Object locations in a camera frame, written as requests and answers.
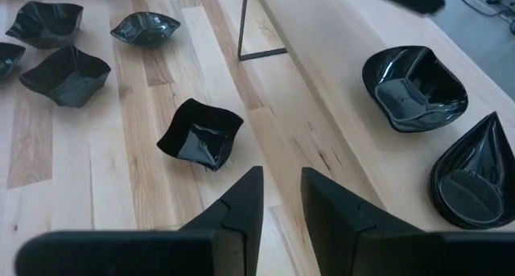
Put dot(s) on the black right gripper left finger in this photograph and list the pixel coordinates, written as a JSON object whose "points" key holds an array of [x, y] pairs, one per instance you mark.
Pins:
{"points": [[161, 254]]}

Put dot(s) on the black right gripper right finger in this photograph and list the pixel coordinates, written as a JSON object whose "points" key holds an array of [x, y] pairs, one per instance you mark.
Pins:
{"points": [[402, 254]]}

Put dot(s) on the black round mini bowl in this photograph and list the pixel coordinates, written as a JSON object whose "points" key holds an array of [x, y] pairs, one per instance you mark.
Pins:
{"points": [[201, 135], [145, 26]]}

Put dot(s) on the black square mini plate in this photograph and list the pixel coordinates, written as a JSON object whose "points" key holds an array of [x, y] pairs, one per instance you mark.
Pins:
{"points": [[46, 22], [66, 77]]}

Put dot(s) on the wooden-top table with black frame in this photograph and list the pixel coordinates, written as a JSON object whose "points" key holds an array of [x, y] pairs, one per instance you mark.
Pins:
{"points": [[342, 46]]}

